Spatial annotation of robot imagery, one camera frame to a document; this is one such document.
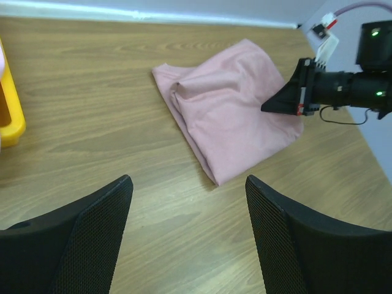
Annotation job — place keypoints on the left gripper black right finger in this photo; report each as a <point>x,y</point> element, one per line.
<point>304,251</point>

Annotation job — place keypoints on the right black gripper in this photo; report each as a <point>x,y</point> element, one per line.
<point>309,88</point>

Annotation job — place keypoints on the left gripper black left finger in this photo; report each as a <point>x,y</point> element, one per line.
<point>73,249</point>

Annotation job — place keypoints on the dusty pink mario t-shirt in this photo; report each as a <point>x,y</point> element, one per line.
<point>217,106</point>

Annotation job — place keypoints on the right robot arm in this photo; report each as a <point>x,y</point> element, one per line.
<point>373,54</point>

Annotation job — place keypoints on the yellow plastic bin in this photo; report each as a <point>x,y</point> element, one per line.
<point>13,122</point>

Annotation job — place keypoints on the light pink t-shirt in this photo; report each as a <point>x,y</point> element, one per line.
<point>2,62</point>

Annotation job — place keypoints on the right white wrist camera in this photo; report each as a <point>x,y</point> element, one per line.
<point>325,40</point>

